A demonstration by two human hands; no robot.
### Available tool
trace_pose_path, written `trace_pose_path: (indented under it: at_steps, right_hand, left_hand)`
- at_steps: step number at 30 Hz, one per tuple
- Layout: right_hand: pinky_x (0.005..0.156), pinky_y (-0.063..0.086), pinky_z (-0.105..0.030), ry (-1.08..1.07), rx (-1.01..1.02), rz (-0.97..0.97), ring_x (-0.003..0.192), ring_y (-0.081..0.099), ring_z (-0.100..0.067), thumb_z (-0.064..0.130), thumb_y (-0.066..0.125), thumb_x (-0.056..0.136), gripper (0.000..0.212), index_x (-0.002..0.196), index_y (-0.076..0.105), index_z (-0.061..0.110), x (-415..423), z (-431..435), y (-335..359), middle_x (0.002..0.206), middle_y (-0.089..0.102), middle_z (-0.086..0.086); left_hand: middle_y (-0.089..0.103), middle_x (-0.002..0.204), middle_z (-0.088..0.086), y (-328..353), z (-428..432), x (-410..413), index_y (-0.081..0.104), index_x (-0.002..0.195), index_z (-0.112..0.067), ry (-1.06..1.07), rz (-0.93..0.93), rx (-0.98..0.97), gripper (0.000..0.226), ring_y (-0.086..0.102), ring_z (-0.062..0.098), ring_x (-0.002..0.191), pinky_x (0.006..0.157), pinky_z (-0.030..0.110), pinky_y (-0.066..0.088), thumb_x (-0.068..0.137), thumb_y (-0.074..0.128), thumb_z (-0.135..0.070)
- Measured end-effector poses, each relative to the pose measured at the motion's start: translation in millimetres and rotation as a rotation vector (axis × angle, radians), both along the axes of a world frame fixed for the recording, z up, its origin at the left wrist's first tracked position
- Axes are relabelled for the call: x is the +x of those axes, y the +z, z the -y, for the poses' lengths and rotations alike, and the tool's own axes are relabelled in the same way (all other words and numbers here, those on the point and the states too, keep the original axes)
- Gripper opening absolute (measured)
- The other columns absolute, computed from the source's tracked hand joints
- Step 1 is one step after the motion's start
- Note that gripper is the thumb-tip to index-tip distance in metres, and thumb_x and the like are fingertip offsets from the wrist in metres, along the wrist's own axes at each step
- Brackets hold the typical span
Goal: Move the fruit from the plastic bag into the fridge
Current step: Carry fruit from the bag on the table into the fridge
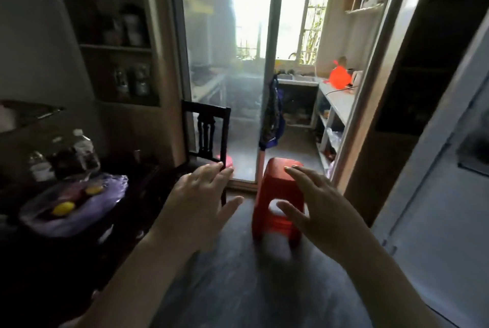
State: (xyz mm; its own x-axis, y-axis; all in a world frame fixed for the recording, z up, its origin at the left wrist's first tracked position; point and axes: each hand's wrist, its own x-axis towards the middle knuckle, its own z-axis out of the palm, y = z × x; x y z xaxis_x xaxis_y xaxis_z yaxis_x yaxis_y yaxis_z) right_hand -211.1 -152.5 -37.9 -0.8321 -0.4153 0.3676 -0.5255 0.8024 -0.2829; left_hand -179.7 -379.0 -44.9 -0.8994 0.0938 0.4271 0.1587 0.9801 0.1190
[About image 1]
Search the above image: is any person's left hand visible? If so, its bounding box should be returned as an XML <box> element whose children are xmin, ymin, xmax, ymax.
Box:
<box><xmin>151</xmin><ymin>162</ymin><xmax>245</xmax><ymax>260</ymax></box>

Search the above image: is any person's right hand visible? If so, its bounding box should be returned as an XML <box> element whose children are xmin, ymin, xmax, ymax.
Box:
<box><xmin>276</xmin><ymin>165</ymin><xmax>373</xmax><ymax>263</ymax></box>

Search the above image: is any purple plastic bag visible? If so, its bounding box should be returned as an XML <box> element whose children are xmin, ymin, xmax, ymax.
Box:
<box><xmin>19</xmin><ymin>173</ymin><xmax>129</xmax><ymax>239</ymax></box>

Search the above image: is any yellow lemon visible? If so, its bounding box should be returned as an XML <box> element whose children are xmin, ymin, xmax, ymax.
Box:
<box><xmin>51</xmin><ymin>201</ymin><xmax>76</xmax><ymax>217</ymax></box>

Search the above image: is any person's left forearm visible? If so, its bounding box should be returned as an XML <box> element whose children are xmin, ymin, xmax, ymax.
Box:
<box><xmin>67</xmin><ymin>232</ymin><xmax>203</xmax><ymax>328</ymax></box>

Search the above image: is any person's right forearm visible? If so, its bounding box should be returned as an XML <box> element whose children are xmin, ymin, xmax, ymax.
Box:
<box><xmin>336</xmin><ymin>224</ymin><xmax>444</xmax><ymax>328</ymax></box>

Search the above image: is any beige wooden shelf cabinet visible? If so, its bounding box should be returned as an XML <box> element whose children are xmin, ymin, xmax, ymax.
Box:
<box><xmin>336</xmin><ymin>0</ymin><xmax>451</xmax><ymax>225</ymax></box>

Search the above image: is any white kitchen counter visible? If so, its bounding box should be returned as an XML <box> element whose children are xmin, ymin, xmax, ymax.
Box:
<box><xmin>277</xmin><ymin>71</ymin><xmax>358</xmax><ymax>176</ymax></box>

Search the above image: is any white capped water bottle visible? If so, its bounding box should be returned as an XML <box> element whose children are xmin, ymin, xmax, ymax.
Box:
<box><xmin>72</xmin><ymin>129</ymin><xmax>101</xmax><ymax>174</ymax></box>

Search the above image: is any dark blue hanging cloth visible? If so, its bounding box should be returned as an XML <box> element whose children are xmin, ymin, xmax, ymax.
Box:
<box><xmin>259</xmin><ymin>73</ymin><xmax>286</xmax><ymax>151</ymax></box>

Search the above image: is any wooden display cabinet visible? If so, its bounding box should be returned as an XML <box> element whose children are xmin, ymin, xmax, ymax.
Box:
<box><xmin>49</xmin><ymin>0</ymin><xmax>188</xmax><ymax>172</ymax></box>

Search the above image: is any dark wooden table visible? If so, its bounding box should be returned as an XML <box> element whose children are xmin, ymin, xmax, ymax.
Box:
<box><xmin>0</xmin><ymin>163</ymin><xmax>169</xmax><ymax>328</ymax></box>

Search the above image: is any green capped water bottle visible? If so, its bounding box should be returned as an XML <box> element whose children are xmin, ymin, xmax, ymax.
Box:
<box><xmin>29</xmin><ymin>151</ymin><xmax>56</xmax><ymax>183</ymax></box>

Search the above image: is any barred window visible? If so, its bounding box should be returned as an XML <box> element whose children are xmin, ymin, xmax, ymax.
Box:
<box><xmin>281</xmin><ymin>0</ymin><xmax>333</xmax><ymax>65</ymax></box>

